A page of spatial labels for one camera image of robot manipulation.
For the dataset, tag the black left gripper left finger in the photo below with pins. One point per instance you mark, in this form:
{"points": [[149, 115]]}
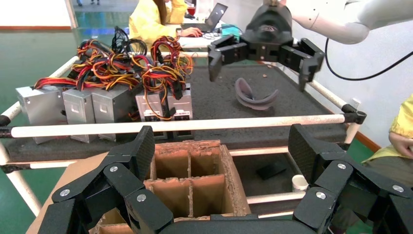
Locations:
{"points": [[113, 181]]}

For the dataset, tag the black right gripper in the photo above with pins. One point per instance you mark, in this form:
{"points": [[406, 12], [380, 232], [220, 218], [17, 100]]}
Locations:
{"points": [[269, 32]]}

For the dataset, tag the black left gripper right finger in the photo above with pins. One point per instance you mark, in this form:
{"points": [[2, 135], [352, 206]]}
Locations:
{"points": [[342, 174]]}

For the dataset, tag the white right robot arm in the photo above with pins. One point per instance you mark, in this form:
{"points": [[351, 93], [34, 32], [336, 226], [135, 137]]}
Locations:
{"points": [[338, 19]]}

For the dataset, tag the brown cardboard box with dividers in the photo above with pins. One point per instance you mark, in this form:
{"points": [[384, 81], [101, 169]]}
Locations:
{"points": [[206, 192]]}

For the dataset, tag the teal object on desk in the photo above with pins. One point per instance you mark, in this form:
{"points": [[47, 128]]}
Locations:
{"points": [[230, 32]]}

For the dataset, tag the purple-grey curved plastic part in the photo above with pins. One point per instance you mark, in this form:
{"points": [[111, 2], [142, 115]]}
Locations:
{"points": [[255, 101]]}

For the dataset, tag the black pipe corner joint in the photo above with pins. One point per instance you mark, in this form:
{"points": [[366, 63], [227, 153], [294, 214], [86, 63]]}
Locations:
{"points": [[5, 127], [14, 168], [355, 115]]}

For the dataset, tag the dark open laptop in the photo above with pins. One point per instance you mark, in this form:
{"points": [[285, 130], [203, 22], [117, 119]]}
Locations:
{"points": [[214, 16]]}

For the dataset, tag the white desk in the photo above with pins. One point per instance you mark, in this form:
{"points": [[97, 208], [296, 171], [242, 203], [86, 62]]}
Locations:
{"points": [[197, 42]]}

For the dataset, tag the black flat pad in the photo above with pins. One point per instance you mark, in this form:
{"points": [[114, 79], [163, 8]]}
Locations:
{"points": [[271, 169]]}

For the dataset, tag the silver power supply unit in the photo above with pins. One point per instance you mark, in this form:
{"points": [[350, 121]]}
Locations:
{"points": [[40, 108], [182, 105], [151, 105], [79, 109], [109, 108]]}

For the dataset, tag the seated person yellow jacket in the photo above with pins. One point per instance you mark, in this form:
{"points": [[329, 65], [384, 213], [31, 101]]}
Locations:
{"points": [[403, 129]]}

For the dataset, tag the long-haired person yellow jacket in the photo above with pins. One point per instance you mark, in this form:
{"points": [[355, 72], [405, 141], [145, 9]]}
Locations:
{"points": [[145, 22]]}

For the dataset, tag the white wall outlet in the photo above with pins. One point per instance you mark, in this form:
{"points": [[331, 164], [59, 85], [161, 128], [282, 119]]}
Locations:
{"points": [[355, 103]]}

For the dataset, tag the white pipe cart frame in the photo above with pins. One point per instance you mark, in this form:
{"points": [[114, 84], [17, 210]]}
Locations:
{"points": [[226, 122]]}

